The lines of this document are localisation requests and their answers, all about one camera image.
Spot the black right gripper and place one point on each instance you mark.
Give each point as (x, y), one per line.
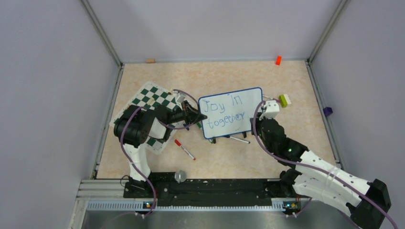
(258, 121)

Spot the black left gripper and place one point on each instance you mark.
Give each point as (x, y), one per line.
(188, 115)

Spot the blue framed whiteboard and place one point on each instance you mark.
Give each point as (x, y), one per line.
(229, 113)

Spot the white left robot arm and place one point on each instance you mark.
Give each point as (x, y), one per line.
(137, 124)

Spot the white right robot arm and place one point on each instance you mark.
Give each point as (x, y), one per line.
(366, 203)

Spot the black cap marker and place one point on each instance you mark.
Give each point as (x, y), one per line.
(241, 140)

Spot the red cap marker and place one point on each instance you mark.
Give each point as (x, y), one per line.
(178, 143)

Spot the purple cap marker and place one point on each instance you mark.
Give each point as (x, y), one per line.
(271, 98)

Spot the green white toy brick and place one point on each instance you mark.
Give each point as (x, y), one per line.
(284, 100)

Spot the light wooden chess piece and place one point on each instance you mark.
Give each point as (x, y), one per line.
(151, 101)

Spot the green white chessboard mat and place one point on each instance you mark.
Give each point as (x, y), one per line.
(150, 95)

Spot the purple toy block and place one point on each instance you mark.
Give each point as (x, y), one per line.
(327, 111)

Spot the grey round knob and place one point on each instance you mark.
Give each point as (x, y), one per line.
(180, 176)

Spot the orange toy block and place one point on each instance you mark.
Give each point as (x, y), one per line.
(278, 60)

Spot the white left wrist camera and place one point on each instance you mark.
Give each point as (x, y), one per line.
(179, 97)

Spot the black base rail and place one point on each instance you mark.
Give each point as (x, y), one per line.
(209, 192)

